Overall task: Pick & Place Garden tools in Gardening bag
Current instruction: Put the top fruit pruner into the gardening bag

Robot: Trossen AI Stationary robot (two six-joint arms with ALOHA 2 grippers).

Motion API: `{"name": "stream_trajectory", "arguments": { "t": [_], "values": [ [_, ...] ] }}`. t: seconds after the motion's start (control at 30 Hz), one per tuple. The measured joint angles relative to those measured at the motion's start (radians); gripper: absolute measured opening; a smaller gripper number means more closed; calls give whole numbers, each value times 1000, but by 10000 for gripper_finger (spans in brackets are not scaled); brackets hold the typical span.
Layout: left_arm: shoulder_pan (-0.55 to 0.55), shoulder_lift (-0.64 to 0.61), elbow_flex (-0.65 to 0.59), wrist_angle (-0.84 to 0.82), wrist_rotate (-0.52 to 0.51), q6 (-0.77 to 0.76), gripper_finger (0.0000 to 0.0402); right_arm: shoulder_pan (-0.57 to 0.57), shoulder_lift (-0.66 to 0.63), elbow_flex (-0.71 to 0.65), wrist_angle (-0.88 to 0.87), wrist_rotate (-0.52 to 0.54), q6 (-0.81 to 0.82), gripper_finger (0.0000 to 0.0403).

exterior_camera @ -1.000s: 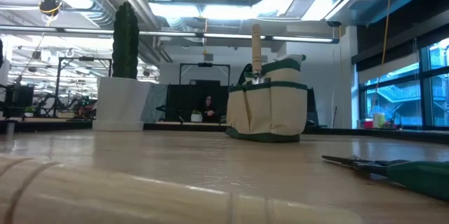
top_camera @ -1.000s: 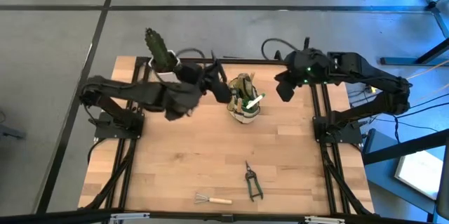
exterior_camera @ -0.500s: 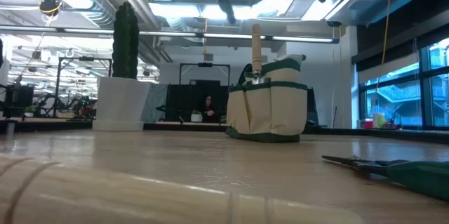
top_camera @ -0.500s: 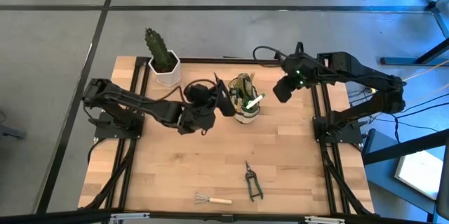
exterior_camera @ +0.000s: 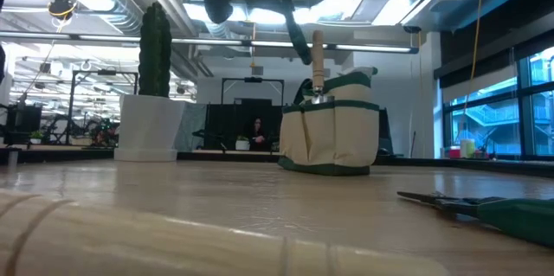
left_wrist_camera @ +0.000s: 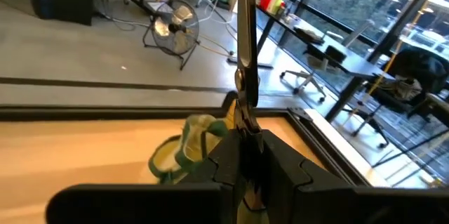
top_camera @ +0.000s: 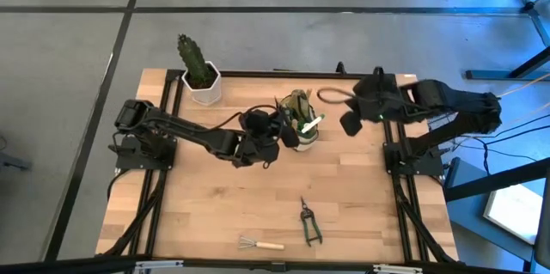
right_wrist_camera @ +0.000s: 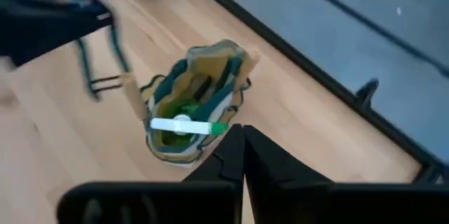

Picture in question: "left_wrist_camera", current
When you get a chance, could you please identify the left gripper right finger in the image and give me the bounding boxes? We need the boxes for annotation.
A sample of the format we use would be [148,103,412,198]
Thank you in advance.
[261,129,449,224]

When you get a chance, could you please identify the green handled pruning shears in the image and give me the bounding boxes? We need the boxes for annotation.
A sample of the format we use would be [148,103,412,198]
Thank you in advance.
[234,0,264,214]

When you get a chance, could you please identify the pale yellow cup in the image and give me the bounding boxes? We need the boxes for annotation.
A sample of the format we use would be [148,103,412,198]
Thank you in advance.
[270,0,286,16]

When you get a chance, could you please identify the cream canvas gardening bag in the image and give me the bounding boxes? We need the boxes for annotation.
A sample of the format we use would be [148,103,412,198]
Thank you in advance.
[147,113,241,185]

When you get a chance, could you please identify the office chair white base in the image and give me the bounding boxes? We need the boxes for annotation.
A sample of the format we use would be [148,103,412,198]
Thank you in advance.
[279,43,349,105]

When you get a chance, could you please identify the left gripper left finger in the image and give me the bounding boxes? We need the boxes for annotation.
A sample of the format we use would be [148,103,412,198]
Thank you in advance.
[45,129,243,224]

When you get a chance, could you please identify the black floor fan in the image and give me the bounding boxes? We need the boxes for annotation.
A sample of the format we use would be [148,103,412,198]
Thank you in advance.
[142,0,201,72]

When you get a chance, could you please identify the yellow extension cable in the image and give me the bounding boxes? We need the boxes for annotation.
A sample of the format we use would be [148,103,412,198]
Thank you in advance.
[364,0,449,98]

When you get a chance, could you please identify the black office chair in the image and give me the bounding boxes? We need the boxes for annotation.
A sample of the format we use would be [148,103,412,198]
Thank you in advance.
[347,46,449,150]

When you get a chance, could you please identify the black office desk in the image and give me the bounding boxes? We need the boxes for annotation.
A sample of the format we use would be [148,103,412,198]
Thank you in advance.
[226,4,397,123]

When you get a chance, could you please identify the black table edge clamp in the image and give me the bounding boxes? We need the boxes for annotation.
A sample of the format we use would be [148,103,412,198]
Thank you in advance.
[222,90,240,112]

